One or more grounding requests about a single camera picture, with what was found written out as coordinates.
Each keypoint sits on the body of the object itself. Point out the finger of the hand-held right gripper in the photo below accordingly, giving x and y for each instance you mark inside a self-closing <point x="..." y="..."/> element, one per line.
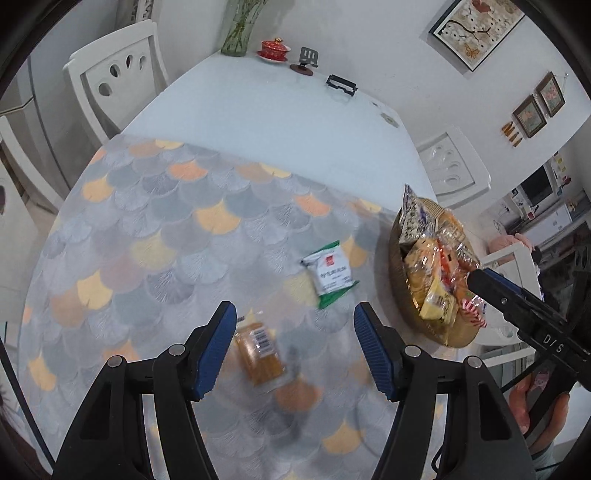
<point x="496" y="288"/>

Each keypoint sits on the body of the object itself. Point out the black phone stand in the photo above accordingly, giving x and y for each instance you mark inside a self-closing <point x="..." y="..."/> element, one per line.
<point x="308" y="56"/>

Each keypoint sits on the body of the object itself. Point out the orange wall ornaments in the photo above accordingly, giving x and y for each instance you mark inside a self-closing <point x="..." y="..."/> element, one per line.
<point x="511" y="134"/>

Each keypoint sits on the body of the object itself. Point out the person's right hand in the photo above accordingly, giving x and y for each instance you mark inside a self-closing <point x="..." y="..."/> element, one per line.
<point x="518" y="406"/>

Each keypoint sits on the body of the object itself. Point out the red saucer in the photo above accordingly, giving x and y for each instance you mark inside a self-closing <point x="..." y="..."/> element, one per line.
<point x="265" y="57"/>

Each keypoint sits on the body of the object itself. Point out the white green snack packet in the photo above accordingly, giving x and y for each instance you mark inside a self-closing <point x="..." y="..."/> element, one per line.
<point x="330" y="272"/>

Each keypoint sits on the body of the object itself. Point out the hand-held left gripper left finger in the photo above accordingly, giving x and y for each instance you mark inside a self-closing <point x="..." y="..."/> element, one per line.
<point x="217" y="350"/>

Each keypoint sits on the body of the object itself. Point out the glass vase green stems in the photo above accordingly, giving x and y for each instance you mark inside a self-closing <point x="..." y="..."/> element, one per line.
<point x="238" y="37"/>

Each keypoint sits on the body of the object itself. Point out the orange snack packet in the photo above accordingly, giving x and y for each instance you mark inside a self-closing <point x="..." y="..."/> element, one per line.
<point x="261" y="357"/>

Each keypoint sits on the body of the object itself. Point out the white chair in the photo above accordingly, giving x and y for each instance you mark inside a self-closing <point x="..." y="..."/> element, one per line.
<point x="92" y="64"/>
<point x="461" y="152"/>
<point x="18" y="152"/>
<point x="517" y="267"/>

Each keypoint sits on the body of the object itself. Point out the black rectangular holder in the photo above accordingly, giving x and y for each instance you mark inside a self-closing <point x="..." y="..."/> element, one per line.
<point x="334" y="79"/>

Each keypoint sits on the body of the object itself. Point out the red white striped packet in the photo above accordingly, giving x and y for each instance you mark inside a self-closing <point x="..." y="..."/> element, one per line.
<point x="473" y="313"/>

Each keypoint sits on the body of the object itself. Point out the small square coaster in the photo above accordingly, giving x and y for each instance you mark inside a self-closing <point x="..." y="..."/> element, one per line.
<point x="390" y="121"/>

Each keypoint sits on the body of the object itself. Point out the pile of snack packets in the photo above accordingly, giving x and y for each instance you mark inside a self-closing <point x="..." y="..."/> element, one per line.
<point x="429" y="277"/>

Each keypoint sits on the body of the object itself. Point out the brown woven basket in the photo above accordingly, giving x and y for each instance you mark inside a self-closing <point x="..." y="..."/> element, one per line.
<point x="400" y="295"/>

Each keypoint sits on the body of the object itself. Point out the red lidded teacup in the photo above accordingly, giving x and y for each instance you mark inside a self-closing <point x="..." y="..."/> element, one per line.
<point x="274" y="46"/>

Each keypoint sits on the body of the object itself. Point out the white microwave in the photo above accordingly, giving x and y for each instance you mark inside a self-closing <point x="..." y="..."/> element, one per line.
<point x="538" y="187"/>

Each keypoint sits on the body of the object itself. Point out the large framed tree picture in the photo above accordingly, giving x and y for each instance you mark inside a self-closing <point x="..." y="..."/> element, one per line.
<point x="475" y="27"/>

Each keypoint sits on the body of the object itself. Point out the small framed flower picture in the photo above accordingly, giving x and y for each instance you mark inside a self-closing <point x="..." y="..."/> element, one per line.
<point x="528" y="115"/>
<point x="550" y="94"/>

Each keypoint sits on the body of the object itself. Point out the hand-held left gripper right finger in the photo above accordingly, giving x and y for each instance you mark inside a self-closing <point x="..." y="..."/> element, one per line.
<point x="371" y="350"/>

